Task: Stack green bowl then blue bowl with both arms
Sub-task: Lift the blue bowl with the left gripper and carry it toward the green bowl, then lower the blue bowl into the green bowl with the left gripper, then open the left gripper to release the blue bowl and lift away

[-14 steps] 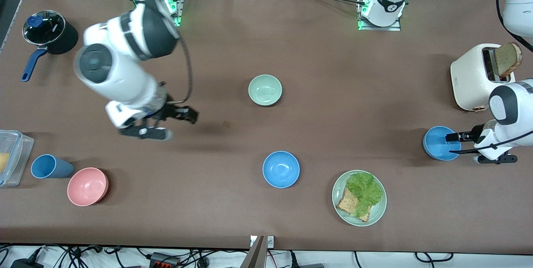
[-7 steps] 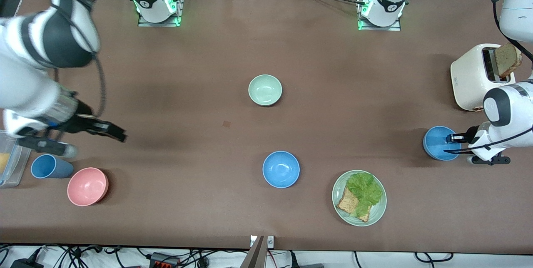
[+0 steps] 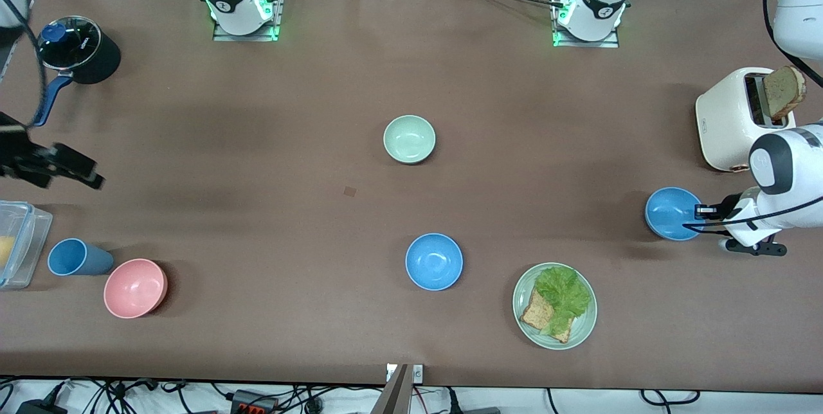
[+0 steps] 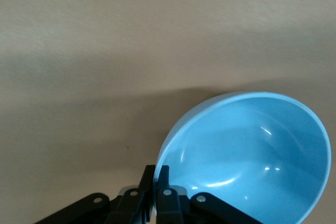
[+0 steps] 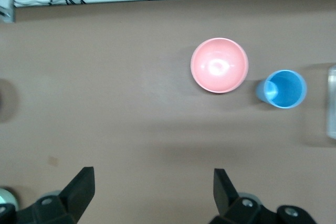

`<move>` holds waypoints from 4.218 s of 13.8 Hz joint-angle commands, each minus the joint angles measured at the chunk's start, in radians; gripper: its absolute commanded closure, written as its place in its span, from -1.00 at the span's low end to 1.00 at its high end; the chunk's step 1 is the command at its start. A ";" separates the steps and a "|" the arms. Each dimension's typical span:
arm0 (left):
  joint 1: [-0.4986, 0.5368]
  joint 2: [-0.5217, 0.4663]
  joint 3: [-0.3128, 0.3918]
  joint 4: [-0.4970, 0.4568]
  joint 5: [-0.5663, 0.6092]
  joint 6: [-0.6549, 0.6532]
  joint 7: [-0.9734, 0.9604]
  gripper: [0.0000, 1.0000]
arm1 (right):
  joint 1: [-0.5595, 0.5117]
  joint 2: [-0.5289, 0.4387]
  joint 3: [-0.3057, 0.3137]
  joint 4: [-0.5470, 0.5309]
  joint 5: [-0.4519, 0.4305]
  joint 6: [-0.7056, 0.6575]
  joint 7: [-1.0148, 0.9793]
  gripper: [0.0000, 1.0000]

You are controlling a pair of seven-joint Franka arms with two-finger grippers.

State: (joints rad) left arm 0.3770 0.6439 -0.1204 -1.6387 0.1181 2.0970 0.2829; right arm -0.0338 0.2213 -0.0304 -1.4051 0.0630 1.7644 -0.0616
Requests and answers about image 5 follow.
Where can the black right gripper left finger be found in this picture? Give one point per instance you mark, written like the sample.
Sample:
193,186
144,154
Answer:
71,200

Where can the pale green bowl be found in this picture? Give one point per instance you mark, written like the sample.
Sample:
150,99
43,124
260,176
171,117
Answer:
8,199

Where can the pink bowl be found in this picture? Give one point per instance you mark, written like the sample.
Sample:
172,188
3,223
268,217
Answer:
219,65

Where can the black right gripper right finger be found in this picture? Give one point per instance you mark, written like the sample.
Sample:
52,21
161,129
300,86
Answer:
228,200

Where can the clear plastic food container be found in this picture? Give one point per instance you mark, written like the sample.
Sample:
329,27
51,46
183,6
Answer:
332,100

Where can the blue plastic cup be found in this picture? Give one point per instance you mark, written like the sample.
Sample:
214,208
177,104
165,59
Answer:
284,89

